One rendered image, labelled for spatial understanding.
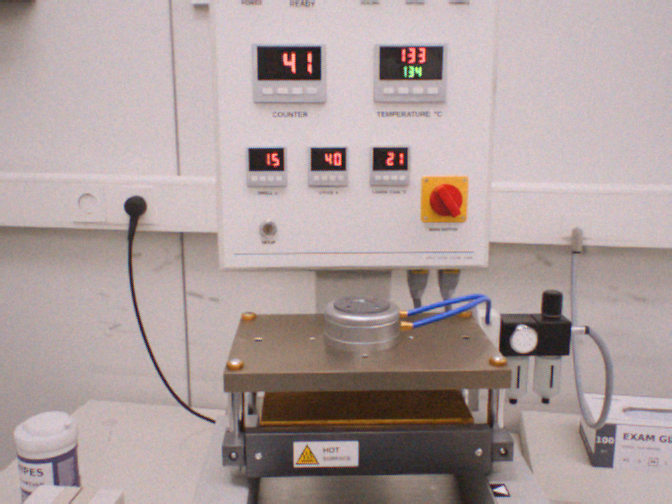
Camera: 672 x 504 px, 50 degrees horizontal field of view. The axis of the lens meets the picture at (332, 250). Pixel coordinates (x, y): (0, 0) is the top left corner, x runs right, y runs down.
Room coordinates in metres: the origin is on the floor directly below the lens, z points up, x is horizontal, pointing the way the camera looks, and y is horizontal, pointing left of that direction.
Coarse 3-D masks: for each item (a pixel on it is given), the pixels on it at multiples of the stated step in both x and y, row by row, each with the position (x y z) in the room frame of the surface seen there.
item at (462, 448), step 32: (224, 448) 0.61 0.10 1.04; (256, 448) 0.61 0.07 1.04; (288, 448) 0.61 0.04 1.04; (320, 448) 0.61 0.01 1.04; (352, 448) 0.61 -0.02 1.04; (384, 448) 0.61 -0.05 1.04; (416, 448) 0.61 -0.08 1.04; (448, 448) 0.61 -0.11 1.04; (480, 448) 0.61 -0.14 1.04; (512, 448) 0.61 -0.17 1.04
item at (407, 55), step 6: (396, 48) 0.84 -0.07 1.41; (402, 48) 0.84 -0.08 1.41; (408, 48) 0.84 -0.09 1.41; (414, 48) 0.84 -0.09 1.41; (420, 48) 0.84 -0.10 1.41; (426, 48) 0.84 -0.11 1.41; (396, 54) 0.84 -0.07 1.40; (402, 54) 0.84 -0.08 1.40; (408, 54) 0.84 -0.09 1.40; (414, 54) 0.84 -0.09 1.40; (420, 54) 0.84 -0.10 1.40; (426, 54) 0.84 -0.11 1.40; (396, 60) 0.84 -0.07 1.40; (402, 60) 0.84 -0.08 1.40; (408, 60) 0.84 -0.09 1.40; (414, 60) 0.84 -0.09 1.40; (420, 60) 0.84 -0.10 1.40
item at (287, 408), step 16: (272, 400) 0.67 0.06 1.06; (288, 400) 0.67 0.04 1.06; (304, 400) 0.67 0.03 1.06; (320, 400) 0.67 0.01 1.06; (336, 400) 0.67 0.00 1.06; (352, 400) 0.67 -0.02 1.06; (368, 400) 0.67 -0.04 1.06; (384, 400) 0.67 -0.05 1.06; (400, 400) 0.67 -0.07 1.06; (416, 400) 0.67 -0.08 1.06; (432, 400) 0.67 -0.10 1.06; (448, 400) 0.67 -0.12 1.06; (464, 400) 0.67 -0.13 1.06; (272, 416) 0.64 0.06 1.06; (288, 416) 0.64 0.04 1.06; (304, 416) 0.63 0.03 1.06; (320, 416) 0.64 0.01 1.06; (336, 416) 0.63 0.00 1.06; (352, 416) 0.63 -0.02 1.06; (368, 416) 0.63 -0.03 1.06; (384, 416) 0.63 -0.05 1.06; (400, 416) 0.63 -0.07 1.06; (416, 416) 0.63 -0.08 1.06; (432, 416) 0.63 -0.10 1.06; (448, 416) 0.63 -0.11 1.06; (464, 416) 0.63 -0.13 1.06
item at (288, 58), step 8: (272, 56) 0.83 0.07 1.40; (280, 56) 0.83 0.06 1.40; (288, 56) 0.83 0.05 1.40; (296, 56) 0.83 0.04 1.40; (304, 56) 0.83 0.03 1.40; (312, 56) 0.83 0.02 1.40; (272, 64) 0.83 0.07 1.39; (280, 64) 0.83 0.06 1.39; (288, 64) 0.83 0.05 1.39; (296, 64) 0.83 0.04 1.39; (304, 64) 0.83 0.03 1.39; (312, 64) 0.83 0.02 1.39; (272, 72) 0.83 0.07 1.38; (280, 72) 0.83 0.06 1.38; (288, 72) 0.83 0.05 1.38; (296, 72) 0.83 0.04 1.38; (304, 72) 0.83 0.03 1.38; (312, 72) 0.83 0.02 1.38
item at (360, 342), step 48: (240, 336) 0.72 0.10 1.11; (288, 336) 0.72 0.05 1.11; (336, 336) 0.68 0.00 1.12; (384, 336) 0.68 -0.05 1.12; (432, 336) 0.72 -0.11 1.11; (480, 336) 0.72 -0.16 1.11; (240, 384) 0.62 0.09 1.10; (288, 384) 0.62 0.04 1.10; (336, 384) 0.62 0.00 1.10; (384, 384) 0.62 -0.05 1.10; (432, 384) 0.62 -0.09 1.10; (480, 384) 0.63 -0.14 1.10
